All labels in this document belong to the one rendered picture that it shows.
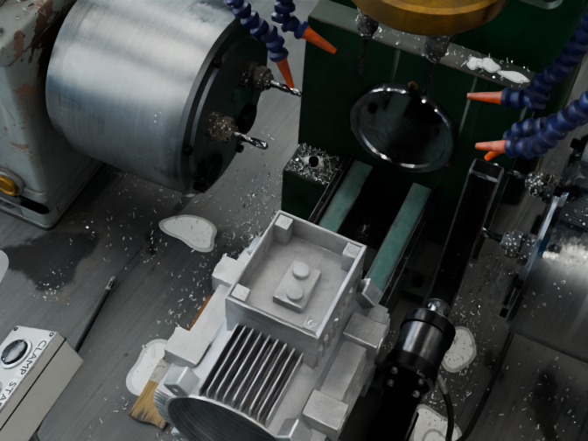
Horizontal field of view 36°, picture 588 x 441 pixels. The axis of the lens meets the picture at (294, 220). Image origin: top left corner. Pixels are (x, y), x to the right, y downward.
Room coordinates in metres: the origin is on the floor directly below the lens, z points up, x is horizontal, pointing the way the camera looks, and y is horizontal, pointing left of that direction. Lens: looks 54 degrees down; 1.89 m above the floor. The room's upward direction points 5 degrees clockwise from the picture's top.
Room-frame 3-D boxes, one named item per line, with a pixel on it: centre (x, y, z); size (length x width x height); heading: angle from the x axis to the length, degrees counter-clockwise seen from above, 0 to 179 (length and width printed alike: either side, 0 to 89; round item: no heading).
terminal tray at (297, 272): (0.48, -0.01, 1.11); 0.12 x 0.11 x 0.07; 158
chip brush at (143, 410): (0.55, 0.13, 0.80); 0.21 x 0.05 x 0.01; 160
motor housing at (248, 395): (0.45, 0.01, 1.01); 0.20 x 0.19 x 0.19; 158
